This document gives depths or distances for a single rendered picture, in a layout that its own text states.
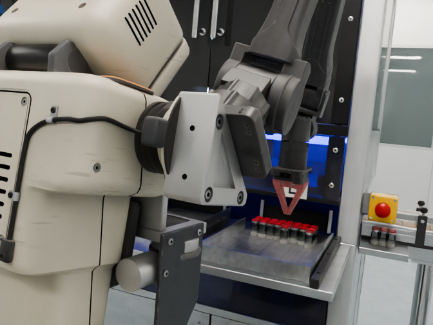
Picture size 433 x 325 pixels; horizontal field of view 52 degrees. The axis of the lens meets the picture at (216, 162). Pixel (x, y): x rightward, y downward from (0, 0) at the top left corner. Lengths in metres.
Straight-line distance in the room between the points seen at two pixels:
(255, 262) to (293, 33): 0.55
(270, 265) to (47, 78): 0.64
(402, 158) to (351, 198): 4.61
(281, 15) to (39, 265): 0.42
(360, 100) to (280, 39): 0.72
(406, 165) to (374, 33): 4.65
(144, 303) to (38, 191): 1.14
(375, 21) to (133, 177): 0.94
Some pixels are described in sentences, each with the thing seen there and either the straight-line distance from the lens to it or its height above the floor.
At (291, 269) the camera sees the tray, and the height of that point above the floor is 0.90.
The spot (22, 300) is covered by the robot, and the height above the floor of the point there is 0.96.
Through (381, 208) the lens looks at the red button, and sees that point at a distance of 1.27.
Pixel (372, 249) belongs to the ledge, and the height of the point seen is 0.88.
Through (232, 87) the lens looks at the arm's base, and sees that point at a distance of 0.52.
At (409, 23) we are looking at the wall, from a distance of 6.03.
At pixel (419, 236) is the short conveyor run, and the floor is 0.91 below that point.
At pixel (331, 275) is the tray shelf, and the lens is 1.05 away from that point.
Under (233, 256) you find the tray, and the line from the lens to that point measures 1.00.
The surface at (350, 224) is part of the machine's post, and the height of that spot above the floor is 0.94.
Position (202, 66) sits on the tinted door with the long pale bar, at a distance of 1.43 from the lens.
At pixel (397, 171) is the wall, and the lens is 5.90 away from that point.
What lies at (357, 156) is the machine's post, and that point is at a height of 1.13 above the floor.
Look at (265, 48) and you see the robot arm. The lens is 0.59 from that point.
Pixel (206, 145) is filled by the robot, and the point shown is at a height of 1.18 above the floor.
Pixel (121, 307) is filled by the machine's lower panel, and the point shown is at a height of 0.52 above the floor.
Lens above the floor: 1.20
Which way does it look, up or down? 6 degrees down
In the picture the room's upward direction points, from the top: 5 degrees clockwise
